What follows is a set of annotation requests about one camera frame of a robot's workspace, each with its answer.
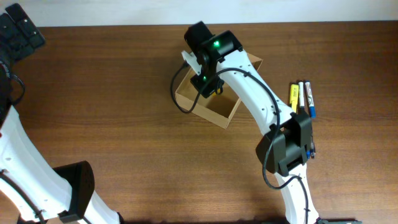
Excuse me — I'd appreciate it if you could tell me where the brown cardboard box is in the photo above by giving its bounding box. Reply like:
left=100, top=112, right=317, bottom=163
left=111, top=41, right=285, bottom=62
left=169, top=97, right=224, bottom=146
left=174, top=52, right=263, bottom=130

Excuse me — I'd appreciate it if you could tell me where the yellow highlighter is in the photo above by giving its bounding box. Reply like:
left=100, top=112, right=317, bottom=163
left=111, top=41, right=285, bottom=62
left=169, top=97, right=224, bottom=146
left=289, top=84, right=299, bottom=113

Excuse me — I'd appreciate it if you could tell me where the white marker black cap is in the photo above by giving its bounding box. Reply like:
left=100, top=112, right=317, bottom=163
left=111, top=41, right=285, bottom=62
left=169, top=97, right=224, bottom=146
left=298, top=82, right=305, bottom=110

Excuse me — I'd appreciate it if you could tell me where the white marker blue cap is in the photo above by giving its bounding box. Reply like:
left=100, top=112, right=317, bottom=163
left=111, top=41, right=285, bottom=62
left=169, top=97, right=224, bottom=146
left=304, top=81, right=316, bottom=118

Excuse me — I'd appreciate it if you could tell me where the black pen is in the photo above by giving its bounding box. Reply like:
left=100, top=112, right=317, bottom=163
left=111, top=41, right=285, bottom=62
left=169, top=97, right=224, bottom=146
left=310, top=137, right=316, bottom=159

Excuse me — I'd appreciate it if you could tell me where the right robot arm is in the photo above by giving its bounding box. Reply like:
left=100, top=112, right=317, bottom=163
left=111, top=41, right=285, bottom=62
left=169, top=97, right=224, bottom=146
left=183, top=22, right=320, bottom=223

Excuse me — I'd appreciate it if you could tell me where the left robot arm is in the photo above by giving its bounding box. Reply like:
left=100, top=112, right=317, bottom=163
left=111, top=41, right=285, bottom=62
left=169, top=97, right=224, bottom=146
left=1, top=3, right=124, bottom=224

